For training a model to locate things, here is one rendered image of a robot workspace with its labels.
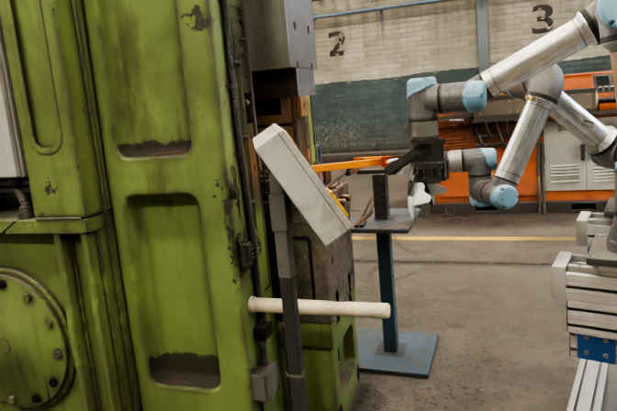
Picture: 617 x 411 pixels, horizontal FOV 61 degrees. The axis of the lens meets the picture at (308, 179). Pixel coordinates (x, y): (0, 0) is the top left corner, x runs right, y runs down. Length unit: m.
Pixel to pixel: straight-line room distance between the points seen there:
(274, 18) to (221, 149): 0.48
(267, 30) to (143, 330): 1.09
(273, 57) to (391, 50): 7.71
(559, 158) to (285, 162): 4.33
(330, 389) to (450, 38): 7.83
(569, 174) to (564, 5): 4.53
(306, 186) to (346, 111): 8.43
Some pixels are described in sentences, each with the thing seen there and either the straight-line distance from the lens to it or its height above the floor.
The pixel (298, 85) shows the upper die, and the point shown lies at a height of 1.31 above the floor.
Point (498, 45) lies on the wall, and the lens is 9.32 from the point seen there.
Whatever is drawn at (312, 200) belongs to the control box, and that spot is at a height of 1.03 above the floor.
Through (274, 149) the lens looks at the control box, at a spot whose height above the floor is 1.16.
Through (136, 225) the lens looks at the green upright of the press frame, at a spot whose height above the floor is 0.89.
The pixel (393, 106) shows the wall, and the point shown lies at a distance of 9.43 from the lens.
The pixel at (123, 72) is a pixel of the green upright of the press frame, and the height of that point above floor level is 1.39.
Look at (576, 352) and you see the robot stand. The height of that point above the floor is 0.52.
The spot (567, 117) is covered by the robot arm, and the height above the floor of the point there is 1.12.
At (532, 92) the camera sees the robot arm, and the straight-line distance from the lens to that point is 1.76.
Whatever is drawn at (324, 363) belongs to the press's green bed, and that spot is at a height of 0.31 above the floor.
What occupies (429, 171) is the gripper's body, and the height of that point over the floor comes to 1.05.
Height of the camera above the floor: 1.27
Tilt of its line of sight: 9 degrees down
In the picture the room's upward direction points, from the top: 5 degrees counter-clockwise
